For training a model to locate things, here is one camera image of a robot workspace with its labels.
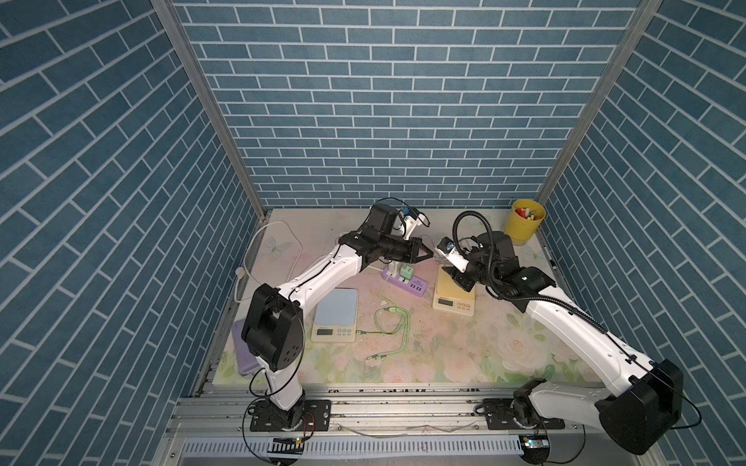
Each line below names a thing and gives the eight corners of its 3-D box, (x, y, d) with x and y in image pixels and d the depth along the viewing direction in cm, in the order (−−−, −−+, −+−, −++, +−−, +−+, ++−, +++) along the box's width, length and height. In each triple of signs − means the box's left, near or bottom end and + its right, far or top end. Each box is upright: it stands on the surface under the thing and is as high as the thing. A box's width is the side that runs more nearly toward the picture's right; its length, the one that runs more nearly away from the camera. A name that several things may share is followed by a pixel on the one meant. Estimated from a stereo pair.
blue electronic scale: (311, 342, 88) (310, 339, 86) (320, 291, 99) (319, 287, 97) (355, 342, 88) (355, 339, 86) (359, 291, 99) (358, 287, 98)
